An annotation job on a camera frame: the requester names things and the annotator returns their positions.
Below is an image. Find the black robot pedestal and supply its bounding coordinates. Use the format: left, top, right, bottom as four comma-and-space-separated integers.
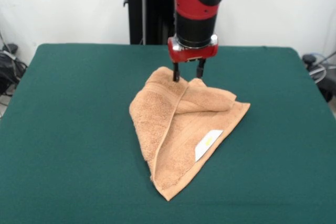
123, 0, 184, 46

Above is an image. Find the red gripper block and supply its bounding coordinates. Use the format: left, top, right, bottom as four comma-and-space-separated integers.
167, 34, 219, 82

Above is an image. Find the dark green table cloth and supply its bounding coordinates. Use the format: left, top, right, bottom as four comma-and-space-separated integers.
0, 43, 336, 224

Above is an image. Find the tan terry towel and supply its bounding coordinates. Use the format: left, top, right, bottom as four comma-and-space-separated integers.
128, 66, 251, 202

